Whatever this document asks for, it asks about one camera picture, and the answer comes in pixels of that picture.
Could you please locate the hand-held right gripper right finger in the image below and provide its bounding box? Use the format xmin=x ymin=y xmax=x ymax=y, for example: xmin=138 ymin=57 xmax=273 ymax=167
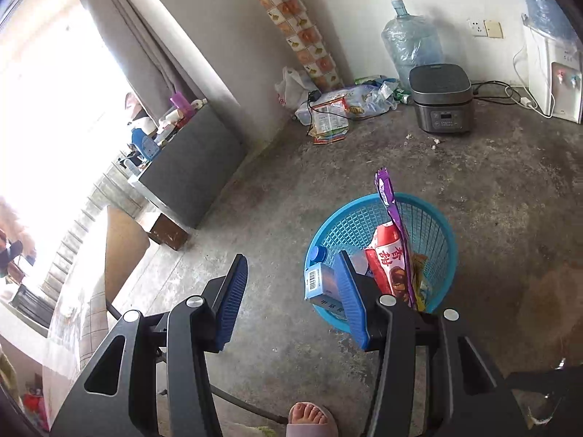
xmin=336 ymin=249 xmax=529 ymax=437

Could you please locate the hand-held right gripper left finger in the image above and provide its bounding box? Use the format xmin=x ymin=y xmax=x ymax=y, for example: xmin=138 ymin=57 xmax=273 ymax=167
xmin=49 ymin=253 xmax=249 ymax=437

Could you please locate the blue white carton box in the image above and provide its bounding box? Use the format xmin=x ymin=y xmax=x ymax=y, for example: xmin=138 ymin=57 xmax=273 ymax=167
xmin=304 ymin=261 xmax=351 ymax=322

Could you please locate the red white snack packet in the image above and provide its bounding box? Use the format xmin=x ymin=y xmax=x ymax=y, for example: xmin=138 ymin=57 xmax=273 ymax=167
xmin=364 ymin=221 xmax=413 ymax=303

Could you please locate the yellow snack packet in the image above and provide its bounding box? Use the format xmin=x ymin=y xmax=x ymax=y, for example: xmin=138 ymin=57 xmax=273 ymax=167
xmin=410 ymin=252 xmax=431 ymax=312

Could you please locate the blue plastic basket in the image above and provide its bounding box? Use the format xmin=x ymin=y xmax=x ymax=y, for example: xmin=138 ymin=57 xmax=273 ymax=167
xmin=304 ymin=192 xmax=458 ymax=334

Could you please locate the purple snack bag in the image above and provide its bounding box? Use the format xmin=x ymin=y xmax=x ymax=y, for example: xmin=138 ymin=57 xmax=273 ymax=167
xmin=374 ymin=168 xmax=417 ymax=310

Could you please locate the brown cardboard box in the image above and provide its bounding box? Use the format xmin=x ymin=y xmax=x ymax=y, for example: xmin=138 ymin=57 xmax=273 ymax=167
xmin=148 ymin=212 xmax=189 ymax=251

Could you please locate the person's foot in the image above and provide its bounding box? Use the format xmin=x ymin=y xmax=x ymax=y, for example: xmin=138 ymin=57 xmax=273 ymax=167
xmin=289 ymin=401 xmax=331 ymax=426

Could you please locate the pink slipper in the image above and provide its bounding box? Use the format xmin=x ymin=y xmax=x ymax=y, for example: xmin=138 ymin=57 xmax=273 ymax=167
xmin=286 ymin=407 xmax=340 ymax=437

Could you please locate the grey cabinet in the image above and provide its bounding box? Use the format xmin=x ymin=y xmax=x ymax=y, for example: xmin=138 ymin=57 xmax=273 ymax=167
xmin=128 ymin=102 xmax=249 ymax=229

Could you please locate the blue detergent bottle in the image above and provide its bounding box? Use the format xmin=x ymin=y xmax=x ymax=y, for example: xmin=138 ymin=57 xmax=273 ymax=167
xmin=131 ymin=127 xmax=160 ymax=162

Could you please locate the red bordered snack packet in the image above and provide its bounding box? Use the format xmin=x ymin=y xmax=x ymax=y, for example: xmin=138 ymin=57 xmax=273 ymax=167
xmin=312 ymin=100 xmax=351 ymax=145

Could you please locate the pile of clear plastic bags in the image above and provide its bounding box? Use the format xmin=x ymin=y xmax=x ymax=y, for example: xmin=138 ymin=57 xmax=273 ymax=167
xmin=296 ymin=77 xmax=402 ymax=123

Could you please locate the purple bottle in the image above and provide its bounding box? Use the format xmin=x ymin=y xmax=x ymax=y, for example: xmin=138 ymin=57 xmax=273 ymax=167
xmin=169 ymin=92 xmax=188 ymax=121

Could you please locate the black rice cooker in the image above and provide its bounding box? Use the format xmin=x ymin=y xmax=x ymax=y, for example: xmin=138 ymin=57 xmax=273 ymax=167
xmin=408 ymin=64 xmax=474 ymax=135

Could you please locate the white plastic bag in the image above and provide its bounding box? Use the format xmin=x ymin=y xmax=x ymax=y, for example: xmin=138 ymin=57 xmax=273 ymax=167
xmin=274 ymin=66 xmax=320 ymax=110

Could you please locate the empty blue water jug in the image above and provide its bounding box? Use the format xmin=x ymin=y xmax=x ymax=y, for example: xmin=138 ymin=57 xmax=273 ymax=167
xmin=381 ymin=0 xmax=445 ymax=92

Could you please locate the rolled patterned mat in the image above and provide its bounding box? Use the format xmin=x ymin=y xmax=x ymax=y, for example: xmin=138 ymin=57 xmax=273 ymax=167
xmin=255 ymin=0 xmax=344 ymax=92

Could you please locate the grey curtain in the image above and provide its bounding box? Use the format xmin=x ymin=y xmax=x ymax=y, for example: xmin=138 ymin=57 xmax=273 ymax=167
xmin=64 ymin=0 xmax=238 ymax=123

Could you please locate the white water dispenser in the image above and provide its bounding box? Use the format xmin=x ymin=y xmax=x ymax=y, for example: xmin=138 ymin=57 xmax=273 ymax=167
xmin=521 ymin=25 xmax=583 ymax=123

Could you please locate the blue labelled water jug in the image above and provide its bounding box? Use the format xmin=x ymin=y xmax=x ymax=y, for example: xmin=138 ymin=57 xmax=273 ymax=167
xmin=514 ymin=0 xmax=579 ymax=39

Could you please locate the black power cable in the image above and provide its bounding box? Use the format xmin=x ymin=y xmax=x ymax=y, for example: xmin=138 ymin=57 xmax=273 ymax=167
xmin=471 ymin=81 xmax=522 ymax=99

